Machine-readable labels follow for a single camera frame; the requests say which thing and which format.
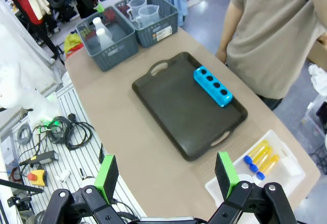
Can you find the person's right hand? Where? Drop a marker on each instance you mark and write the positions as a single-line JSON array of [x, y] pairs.
[[221, 54]]

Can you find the grey basket with label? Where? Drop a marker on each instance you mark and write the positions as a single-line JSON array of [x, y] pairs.
[[145, 39]]

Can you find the brown cardboard box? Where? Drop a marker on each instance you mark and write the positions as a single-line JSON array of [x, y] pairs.
[[319, 55]]

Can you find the white crumpled plastic wrap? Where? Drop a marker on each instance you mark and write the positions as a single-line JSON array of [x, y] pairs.
[[318, 77]]

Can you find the person's right forearm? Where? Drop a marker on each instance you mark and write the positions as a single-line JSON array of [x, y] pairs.
[[230, 30]]

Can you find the clear plastic measuring beaker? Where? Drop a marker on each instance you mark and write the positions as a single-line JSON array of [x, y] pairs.
[[138, 3], [149, 16]]

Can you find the person in beige sweater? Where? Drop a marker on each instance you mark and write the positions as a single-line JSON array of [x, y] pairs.
[[268, 43]]

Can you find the white perforated plastic basket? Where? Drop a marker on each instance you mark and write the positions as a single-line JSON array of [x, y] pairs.
[[288, 168]]

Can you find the small white plastic piece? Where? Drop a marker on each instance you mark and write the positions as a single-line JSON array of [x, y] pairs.
[[63, 176]]

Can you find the yellow liquid blue-capped tube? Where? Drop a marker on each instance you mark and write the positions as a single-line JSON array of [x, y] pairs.
[[264, 156], [259, 148], [270, 165]]

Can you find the white hanging garment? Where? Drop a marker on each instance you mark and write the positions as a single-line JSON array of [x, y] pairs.
[[35, 2]]

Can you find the grey basket without label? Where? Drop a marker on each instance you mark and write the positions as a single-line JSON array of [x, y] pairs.
[[115, 55]]

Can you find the dark brown serving tray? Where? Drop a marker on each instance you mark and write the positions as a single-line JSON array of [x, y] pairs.
[[178, 111]]

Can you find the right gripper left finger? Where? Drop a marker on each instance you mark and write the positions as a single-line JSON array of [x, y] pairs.
[[108, 178]]

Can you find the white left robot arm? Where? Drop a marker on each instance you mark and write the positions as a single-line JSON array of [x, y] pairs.
[[15, 55]]

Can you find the white conical plastic flask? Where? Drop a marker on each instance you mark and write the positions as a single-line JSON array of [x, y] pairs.
[[98, 23], [104, 41]]

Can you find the black metal rod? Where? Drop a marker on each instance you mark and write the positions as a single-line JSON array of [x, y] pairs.
[[20, 186]]

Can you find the yellow emergency stop button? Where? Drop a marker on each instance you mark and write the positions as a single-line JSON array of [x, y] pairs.
[[38, 176]]

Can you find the blue test tube rack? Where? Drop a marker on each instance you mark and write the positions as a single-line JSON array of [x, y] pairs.
[[207, 88]]

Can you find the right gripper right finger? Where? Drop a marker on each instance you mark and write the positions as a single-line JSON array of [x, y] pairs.
[[224, 175]]

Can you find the clear plastic storage box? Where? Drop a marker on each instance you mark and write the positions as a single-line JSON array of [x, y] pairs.
[[311, 122]]

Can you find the aluminium slotted robot table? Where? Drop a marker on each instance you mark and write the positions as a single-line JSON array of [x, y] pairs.
[[76, 162]]

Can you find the yellow plastic bag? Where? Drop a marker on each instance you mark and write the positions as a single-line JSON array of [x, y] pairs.
[[72, 41]]

